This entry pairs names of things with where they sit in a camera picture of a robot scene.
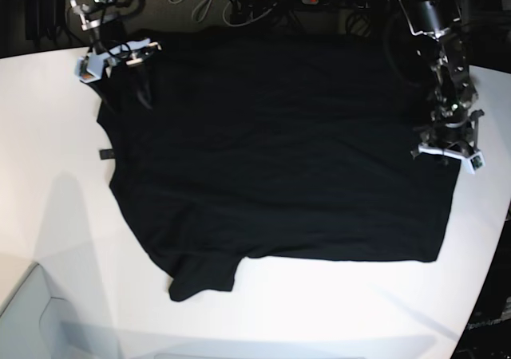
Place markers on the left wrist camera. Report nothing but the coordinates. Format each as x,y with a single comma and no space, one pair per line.
474,163

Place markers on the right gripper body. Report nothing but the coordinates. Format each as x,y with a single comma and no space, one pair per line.
130,52

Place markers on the black equipment box on floor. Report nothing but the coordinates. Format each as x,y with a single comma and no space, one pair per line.
41,20

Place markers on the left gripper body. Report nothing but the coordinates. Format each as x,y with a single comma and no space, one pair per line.
453,137

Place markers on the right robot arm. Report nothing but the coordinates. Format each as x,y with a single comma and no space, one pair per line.
104,22

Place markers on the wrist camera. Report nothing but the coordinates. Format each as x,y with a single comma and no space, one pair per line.
474,163
90,68

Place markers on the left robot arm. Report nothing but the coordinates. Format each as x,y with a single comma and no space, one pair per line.
439,23

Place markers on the black t-shirt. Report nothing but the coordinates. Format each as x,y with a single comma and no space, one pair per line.
256,146

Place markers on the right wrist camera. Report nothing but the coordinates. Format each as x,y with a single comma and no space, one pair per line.
90,68

